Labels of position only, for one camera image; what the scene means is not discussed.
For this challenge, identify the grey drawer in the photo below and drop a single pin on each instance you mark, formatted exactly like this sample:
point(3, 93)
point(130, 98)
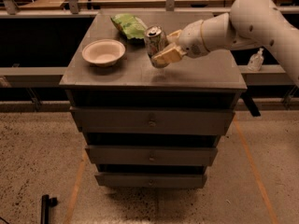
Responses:
point(197, 156)
point(151, 180)
point(116, 120)

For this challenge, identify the middle grey drawer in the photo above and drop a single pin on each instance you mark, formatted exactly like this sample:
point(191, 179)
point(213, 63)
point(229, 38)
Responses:
point(197, 156)

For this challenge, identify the bottom grey drawer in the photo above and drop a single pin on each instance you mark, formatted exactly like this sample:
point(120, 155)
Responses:
point(151, 180)

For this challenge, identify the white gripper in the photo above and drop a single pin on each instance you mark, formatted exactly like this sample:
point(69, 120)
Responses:
point(191, 38)

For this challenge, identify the top grey drawer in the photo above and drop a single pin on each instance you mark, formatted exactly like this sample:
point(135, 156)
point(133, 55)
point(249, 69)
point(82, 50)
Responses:
point(116, 120)

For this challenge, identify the green chip bag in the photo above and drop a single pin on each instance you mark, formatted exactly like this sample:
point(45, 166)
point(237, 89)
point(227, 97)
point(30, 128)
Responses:
point(129, 25)

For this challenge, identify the grey metal railing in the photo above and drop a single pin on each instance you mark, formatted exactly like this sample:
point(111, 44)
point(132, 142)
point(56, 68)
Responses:
point(124, 6)

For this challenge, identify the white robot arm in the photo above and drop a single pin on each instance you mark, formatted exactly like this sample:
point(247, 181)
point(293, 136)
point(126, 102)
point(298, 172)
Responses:
point(257, 22)

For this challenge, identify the silver green 7up can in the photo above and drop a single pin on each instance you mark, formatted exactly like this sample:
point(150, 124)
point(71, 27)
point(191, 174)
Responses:
point(155, 41)

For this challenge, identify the white paper bowl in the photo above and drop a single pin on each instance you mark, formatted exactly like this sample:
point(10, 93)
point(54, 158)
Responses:
point(103, 53)

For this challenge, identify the grey drawer cabinet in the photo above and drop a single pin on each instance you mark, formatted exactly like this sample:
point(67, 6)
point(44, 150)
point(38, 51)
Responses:
point(213, 82)

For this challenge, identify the clear sanitizer pump bottle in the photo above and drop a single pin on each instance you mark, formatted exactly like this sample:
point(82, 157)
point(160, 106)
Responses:
point(256, 61)

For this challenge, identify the black bracket on floor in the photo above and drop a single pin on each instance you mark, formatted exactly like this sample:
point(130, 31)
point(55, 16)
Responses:
point(46, 203)

